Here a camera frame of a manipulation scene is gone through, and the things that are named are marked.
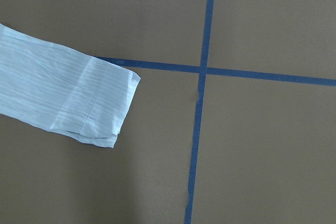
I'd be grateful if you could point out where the light blue button-up shirt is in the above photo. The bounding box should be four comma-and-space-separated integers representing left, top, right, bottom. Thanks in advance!
1, 26, 140, 148

